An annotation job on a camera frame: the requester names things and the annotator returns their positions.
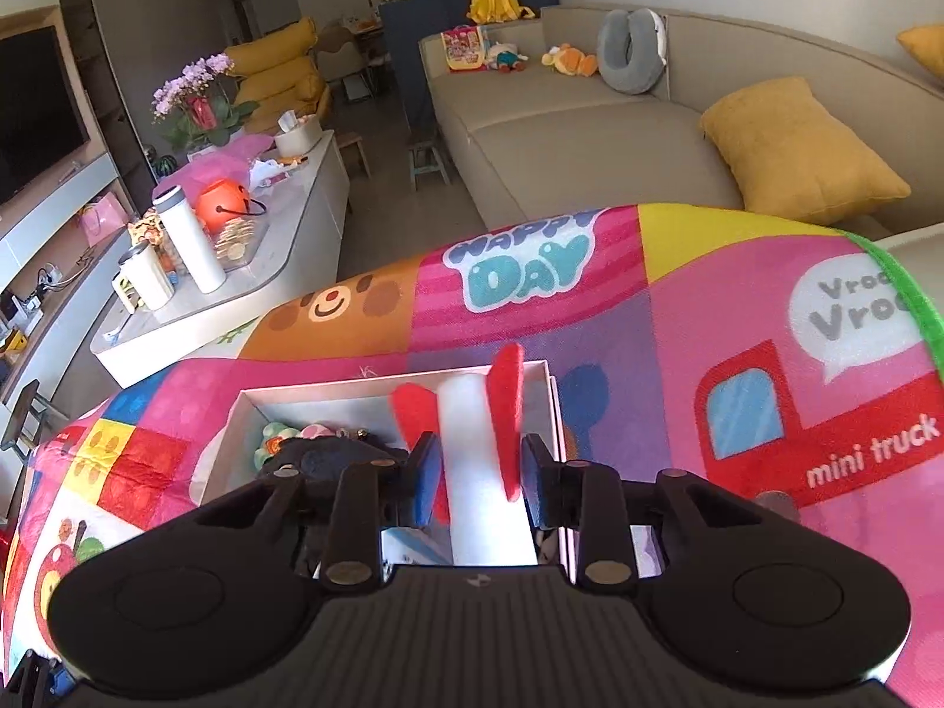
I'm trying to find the potted purple orchid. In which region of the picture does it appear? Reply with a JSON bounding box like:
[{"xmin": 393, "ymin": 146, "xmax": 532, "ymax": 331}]
[{"xmin": 151, "ymin": 55, "xmax": 259, "ymax": 156}]

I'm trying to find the yellow armchair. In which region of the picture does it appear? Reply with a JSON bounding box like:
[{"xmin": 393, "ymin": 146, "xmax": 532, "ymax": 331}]
[{"xmin": 222, "ymin": 17, "xmax": 333, "ymax": 135}]

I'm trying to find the small plush doll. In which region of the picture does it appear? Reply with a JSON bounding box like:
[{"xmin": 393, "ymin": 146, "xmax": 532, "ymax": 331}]
[{"xmin": 487, "ymin": 40, "xmax": 530, "ymax": 73}]

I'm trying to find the black television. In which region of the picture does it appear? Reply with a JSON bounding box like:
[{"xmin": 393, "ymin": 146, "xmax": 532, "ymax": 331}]
[{"xmin": 0, "ymin": 25, "xmax": 91, "ymax": 204}]

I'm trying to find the pink gift bag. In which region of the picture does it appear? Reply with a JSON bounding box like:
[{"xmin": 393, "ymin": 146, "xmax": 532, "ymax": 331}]
[{"xmin": 77, "ymin": 192, "xmax": 128, "ymax": 246}]

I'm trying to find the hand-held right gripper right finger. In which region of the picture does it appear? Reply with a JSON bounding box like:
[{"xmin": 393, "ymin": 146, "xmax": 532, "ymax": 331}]
[{"xmin": 520, "ymin": 434, "xmax": 746, "ymax": 592}]

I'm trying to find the yellow backpack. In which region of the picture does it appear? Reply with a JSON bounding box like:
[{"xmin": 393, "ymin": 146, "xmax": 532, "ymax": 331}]
[{"xmin": 467, "ymin": 0, "xmax": 536, "ymax": 25}]

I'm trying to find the dining chair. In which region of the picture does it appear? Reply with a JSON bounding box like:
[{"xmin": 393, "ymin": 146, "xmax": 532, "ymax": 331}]
[{"xmin": 317, "ymin": 22, "xmax": 370, "ymax": 100}]

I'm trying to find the orange pumpkin bucket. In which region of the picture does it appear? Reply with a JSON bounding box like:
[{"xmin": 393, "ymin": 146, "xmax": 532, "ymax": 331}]
[{"xmin": 194, "ymin": 178, "xmax": 265, "ymax": 233}]

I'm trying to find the cream mug with lid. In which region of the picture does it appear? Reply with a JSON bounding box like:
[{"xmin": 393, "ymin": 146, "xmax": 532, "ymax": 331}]
[{"xmin": 112, "ymin": 242, "xmax": 176, "ymax": 312}]

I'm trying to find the orange plush duck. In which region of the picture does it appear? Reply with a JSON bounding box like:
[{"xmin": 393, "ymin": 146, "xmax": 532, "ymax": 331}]
[{"xmin": 542, "ymin": 42, "xmax": 598, "ymax": 78}]

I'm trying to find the white thermos bottle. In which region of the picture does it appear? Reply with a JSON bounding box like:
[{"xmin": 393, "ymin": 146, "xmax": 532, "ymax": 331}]
[{"xmin": 152, "ymin": 186, "xmax": 227, "ymax": 294}]

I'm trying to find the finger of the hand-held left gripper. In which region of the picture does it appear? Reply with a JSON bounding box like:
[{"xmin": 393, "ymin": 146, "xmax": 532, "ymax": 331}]
[{"xmin": 6, "ymin": 647, "xmax": 78, "ymax": 708}]

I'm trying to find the white coffee table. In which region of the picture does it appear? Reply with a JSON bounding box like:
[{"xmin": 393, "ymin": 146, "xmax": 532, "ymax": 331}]
[{"xmin": 90, "ymin": 129, "xmax": 351, "ymax": 388}]

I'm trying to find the colourful printed play mat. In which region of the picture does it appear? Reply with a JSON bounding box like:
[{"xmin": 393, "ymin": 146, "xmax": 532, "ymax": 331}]
[{"xmin": 0, "ymin": 202, "xmax": 944, "ymax": 708}]

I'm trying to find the dark wooden bench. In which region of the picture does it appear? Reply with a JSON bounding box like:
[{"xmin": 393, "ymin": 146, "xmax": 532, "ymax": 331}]
[{"xmin": 0, "ymin": 379, "xmax": 45, "ymax": 488}]

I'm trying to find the colourful toy bag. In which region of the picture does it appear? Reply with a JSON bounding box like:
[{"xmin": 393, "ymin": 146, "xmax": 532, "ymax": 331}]
[{"xmin": 441, "ymin": 24, "xmax": 489, "ymax": 73}]

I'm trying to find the yellow cushion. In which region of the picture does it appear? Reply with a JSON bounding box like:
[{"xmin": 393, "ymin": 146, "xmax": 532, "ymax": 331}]
[
  {"xmin": 699, "ymin": 76, "xmax": 912, "ymax": 226},
  {"xmin": 896, "ymin": 24, "xmax": 944, "ymax": 86}
]

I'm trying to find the pink wrapping paper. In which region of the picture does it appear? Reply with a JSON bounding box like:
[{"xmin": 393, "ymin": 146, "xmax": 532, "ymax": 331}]
[{"xmin": 171, "ymin": 134, "xmax": 277, "ymax": 189}]

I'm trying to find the small wooden stool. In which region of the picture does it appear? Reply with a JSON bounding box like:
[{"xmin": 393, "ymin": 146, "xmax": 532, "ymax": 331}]
[
  {"xmin": 408, "ymin": 142, "xmax": 453, "ymax": 191},
  {"xmin": 335, "ymin": 131, "xmax": 372, "ymax": 178}
]

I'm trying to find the patterned snack bag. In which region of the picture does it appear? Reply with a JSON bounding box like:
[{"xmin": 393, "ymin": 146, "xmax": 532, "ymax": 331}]
[{"xmin": 127, "ymin": 208, "xmax": 185, "ymax": 274}]

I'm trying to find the tray of gold coins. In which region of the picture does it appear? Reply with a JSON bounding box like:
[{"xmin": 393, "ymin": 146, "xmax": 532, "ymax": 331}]
[{"xmin": 214, "ymin": 217, "xmax": 270, "ymax": 270}]

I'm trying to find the dark blue cabinet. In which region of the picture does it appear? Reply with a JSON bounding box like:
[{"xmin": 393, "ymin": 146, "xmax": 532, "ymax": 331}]
[{"xmin": 378, "ymin": 0, "xmax": 559, "ymax": 134}]

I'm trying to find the cream tissue box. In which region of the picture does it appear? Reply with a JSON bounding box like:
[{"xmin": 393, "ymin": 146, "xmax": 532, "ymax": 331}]
[{"xmin": 274, "ymin": 110, "xmax": 324, "ymax": 158}]

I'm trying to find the white wall shelf unit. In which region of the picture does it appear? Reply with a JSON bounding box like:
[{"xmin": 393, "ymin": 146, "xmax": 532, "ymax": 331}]
[{"xmin": 0, "ymin": 151, "xmax": 141, "ymax": 385}]

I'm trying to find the teal round toy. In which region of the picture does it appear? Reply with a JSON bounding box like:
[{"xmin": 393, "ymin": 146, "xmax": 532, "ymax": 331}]
[{"xmin": 251, "ymin": 422, "xmax": 300, "ymax": 469}]

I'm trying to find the beige sofa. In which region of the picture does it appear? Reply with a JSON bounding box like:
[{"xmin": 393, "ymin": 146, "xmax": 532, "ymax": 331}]
[{"xmin": 419, "ymin": 4, "xmax": 944, "ymax": 252}]

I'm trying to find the pink cardboard box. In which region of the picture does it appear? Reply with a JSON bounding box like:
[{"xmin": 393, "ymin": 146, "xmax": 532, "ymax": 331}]
[{"xmin": 193, "ymin": 360, "xmax": 572, "ymax": 584}]

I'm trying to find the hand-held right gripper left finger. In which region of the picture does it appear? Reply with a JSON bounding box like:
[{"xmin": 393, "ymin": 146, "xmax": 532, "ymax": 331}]
[{"xmin": 221, "ymin": 430, "xmax": 445, "ymax": 592}]

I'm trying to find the black plush toy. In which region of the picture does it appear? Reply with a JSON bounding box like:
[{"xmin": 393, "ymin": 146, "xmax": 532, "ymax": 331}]
[{"xmin": 261, "ymin": 437, "xmax": 410, "ymax": 480}]

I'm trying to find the white roll toy red felt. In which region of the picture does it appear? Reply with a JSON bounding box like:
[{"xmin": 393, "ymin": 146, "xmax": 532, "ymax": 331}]
[{"xmin": 389, "ymin": 343, "xmax": 539, "ymax": 569}]

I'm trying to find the grey neck pillow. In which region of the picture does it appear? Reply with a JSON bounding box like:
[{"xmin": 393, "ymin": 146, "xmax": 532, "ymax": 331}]
[{"xmin": 596, "ymin": 9, "xmax": 668, "ymax": 96}]

